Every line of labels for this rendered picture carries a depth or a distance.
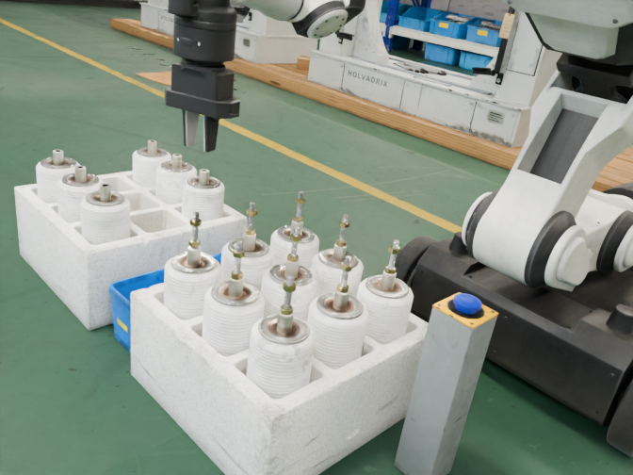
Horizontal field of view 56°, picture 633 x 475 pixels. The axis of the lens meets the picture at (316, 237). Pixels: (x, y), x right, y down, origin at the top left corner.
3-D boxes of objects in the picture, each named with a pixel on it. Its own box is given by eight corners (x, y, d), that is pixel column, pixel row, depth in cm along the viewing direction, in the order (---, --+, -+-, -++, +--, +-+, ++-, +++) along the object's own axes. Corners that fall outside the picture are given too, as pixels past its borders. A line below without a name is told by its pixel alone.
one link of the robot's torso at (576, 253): (573, 188, 141) (472, 180, 106) (660, 218, 128) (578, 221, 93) (549, 247, 145) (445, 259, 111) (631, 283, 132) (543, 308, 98)
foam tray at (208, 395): (285, 313, 137) (295, 243, 129) (419, 408, 113) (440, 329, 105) (130, 374, 111) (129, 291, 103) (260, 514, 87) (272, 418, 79)
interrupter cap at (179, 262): (180, 251, 105) (180, 248, 104) (221, 259, 104) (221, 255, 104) (164, 270, 98) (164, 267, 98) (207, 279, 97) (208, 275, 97)
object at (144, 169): (158, 207, 165) (159, 145, 157) (176, 221, 159) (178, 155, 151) (125, 214, 158) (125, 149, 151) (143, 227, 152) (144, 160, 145)
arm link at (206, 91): (148, 105, 88) (149, 20, 83) (187, 96, 96) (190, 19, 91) (219, 122, 84) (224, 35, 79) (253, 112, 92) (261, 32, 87)
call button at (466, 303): (461, 301, 89) (463, 289, 88) (484, 314, 86) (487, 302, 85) (446, 309, 86) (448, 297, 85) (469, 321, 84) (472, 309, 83)
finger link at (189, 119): (197, 143, 94) (199, 105, 92) (185, 147, 92) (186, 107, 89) (189, 141, 95) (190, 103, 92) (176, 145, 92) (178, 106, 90)
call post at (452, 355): (418, 446, 104) (459, 293, 91) (451, 471, 99) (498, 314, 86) (392, 465, 99) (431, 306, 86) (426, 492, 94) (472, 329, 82)
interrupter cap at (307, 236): (306, 248, 112) (306, 245, 112) (270, 237, 115) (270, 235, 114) (319, 235, 119) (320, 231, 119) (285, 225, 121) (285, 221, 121)
